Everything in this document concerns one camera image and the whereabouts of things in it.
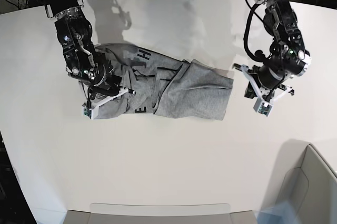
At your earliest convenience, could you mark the grey chair at right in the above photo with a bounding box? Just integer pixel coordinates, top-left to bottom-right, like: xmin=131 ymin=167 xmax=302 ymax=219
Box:
xmin=273 ymin=145 xmax=336 ymax=223

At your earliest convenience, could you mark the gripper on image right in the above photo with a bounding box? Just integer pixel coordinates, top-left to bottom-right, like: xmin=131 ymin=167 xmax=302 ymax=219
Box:
xmin=232 ymin=64 xmax=295 ymax=101

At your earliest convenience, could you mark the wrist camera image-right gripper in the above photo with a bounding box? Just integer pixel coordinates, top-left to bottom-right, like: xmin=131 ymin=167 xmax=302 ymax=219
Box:
xmin=253 ymin=99 xmax=273 ymax=117

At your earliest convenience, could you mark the grey chair at front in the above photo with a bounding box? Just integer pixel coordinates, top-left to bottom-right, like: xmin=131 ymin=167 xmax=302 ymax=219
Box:
xmin=63 ymin=203 xmax=257 ymax=223

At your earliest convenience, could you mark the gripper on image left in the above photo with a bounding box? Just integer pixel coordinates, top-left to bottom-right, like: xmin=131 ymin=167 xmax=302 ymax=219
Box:
xmin=88 ymin=74 xmax=136 ymax=109

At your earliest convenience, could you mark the grey T-shirt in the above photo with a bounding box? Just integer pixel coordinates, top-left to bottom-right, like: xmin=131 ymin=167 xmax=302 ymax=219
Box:
xmin=96 ymin=44 xmax=233 ymax=120

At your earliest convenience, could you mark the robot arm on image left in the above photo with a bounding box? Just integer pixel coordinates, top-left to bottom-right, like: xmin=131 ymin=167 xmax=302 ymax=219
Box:
xmin=43 ymin=0 xmax=136 ymax=112

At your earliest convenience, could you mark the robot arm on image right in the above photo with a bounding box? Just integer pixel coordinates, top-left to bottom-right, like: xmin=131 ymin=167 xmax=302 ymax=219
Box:
xmin=233 ymin=0 xmax=311 ymax=108

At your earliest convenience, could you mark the grey chair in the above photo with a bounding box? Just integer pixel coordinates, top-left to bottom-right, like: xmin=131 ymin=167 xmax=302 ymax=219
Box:
xmin=63 ymin=203 xmax=257 ymax=223
xmin=273 ymin=145 xmax=336 ymax=223

